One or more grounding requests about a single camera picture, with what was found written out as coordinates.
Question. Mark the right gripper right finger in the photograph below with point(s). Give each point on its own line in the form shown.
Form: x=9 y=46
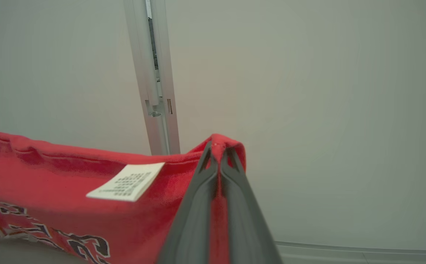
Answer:
x=246 y=227

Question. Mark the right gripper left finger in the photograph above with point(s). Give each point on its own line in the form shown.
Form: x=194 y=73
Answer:
x=190 y=227

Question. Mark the red jersey with black lettering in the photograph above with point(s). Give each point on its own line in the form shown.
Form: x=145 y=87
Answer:
x=69 y=172

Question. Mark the grey metal wall post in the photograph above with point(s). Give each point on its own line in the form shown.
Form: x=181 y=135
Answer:
x=163 y=73

